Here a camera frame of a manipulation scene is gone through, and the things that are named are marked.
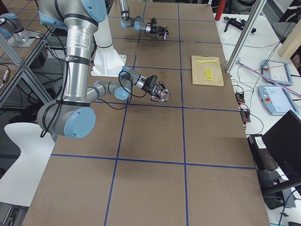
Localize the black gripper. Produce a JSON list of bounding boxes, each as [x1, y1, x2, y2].
[[150, 25, 168, 40], [142, 79, 168, 103]]

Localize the steel double jigger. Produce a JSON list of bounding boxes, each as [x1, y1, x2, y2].
[[163, 31, 169, 40]]

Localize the clear glass cup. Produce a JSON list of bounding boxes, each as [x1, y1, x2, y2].
[[159, 89, 170, 102]]

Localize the yellow plastic knife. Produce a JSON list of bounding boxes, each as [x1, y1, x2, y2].
[[196, 60, 217, 63]]

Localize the bamboo cutting board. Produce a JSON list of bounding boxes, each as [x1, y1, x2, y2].
[[191, 56, 224, 87]]

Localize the red bottle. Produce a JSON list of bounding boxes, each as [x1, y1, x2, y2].
[[215, 0, 226, 21]]

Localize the white plastic block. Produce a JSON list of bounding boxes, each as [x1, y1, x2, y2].
[[220, 30, 236, 43]]

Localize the black hand tool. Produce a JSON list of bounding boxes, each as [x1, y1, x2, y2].
[[223, 16, 247, 32]]

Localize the metal rod with purple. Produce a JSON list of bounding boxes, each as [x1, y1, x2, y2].
[[235, 61, 301, 98]]

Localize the orange circuit board upper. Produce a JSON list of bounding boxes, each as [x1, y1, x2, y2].
[[235, 92, 245, 104]]

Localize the orange circuit board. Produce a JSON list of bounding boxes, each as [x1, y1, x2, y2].
[[240, 109, 251, 123], [235, 92, 245, 104]]

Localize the orange circuit board lower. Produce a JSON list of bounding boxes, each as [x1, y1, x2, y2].
[[240, 109, 251, 123]]

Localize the far teach pendant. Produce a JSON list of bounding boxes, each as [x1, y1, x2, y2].
[[261, 59, 293, 86]]

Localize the teach pendant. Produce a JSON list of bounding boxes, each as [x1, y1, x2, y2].
[[258, 85, 300, 116], [261, 59, 293, 86]]

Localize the near teach pendant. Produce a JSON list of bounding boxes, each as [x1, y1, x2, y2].
[[258, 85, 300, 116]]

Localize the black box device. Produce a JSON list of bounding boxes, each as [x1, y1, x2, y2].
[[247, 134, 278, 171]]

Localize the wooden plank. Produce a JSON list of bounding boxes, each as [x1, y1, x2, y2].
[[278, 20, 301, 58]]

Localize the black laptop monitor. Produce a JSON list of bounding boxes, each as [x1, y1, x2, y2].
[[262, 110, 301, 177]]

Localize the white chair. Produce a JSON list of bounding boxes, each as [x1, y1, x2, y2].
[[0, 122, 55, 207]]

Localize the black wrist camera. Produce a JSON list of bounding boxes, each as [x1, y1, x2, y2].
[[150, 17, 157, 27], [147, 75, 158, 87]]

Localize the white pedestal column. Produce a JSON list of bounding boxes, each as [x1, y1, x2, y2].
[[91, 17, 127, 77]]

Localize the aluminium frame post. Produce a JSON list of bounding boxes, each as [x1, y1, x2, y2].
[[225, 0, 267, 73]]

